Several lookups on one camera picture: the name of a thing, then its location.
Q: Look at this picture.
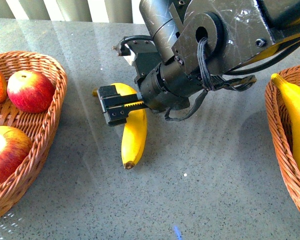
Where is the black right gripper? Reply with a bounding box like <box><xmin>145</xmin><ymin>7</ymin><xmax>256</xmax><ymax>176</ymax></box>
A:
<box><xmin>97</xmin><ymin>62</ymin><xmax>203</xmax><ymax>127</ymax></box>

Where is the yellow banana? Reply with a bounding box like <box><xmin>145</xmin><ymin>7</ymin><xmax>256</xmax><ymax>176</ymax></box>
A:
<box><xmin>270</xmin><ymin>73</ymin><xmax>300</xmax><ymax>171</ymax></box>
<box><xmin>92</xmin><ymin>83</ymin><xmax>148</xmax><ymax>170</ymax></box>

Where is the brown wicker basket left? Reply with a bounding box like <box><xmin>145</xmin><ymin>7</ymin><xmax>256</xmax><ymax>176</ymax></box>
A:
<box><xmin>0</xmin><ymin>51</ymin><xmax>68</xmax><ymax>217</ymax></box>

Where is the brown wicker basket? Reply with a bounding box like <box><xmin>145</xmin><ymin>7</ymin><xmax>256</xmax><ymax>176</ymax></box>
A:
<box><xmin>264</xmin><ymin>65</ymin><xmax>300</xmax><ymax>212</ymax></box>
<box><xmin>0</xmin><ymin>51</ymin><xmax>68</xmax><ymax>217</ymax></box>

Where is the brown wicker basket right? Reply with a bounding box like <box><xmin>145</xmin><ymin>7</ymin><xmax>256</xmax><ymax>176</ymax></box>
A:
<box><xmin>264</xmin><ymin>65</ymin><xmax>300</xmax><ymax>212</ymax></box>

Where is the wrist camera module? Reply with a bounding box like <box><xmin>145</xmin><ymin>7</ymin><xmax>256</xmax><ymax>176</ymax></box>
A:
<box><xmin>111</xmin><ymin>35</ymin><xmax>161</xmax><ymax>78</ymax></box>

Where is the black cable bundle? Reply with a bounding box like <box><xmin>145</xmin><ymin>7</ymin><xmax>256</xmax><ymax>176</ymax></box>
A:
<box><xmin>164</xmin><ymin>36</ymin><xmax>258</xmax><ymax>123</ymax></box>

